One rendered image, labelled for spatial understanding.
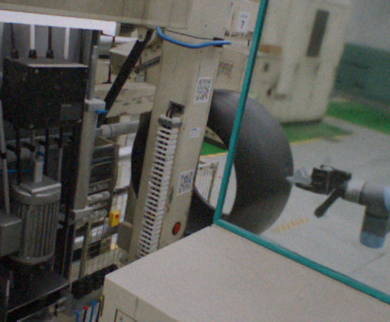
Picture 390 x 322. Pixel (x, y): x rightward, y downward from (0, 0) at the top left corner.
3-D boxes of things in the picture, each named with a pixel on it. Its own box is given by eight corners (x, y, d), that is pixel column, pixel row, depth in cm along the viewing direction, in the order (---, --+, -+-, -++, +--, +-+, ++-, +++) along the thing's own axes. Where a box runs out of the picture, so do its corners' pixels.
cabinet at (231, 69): (225, 151, 647) (246, 53, 609) (192, 137, 682) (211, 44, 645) (266, 146, 713) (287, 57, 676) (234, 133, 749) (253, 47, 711)
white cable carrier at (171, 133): (147, 267, 156) (173, 119, 142) (135, 261, 159) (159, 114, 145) (155, 263, 160) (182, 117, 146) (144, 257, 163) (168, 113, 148)
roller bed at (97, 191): (70, 231, 181) (80, 152, 172) (43, 215, 188) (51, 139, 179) (109, 218, 197) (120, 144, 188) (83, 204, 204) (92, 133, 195)
